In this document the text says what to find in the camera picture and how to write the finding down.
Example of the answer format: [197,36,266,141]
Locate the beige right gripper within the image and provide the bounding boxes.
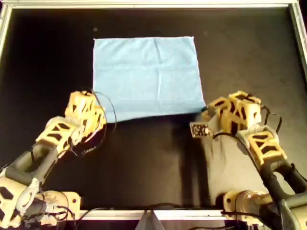
[201,90,262,135]

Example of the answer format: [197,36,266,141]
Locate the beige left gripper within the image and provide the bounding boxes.
[64,90,107,135]

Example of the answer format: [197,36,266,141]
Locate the light blue cloth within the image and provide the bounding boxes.
[92,35,207,124]

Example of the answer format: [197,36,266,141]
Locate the thin right arm wires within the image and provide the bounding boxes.
[260,104,283,135]

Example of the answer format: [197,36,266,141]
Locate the thin black left arm wires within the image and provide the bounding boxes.
[69,89,118,156]

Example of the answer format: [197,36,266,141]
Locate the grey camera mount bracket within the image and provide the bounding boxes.
[206,105,223,135]

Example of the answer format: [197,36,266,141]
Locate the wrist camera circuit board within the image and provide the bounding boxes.
[189,121,213,139]

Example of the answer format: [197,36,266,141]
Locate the thick black camera cable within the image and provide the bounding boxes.
[212,132,288,230]

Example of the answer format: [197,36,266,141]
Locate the aluminium table frame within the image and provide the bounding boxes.
[0,0,307,221]

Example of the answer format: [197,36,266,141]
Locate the grey camera stand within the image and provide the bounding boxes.
[135,210,166,230]

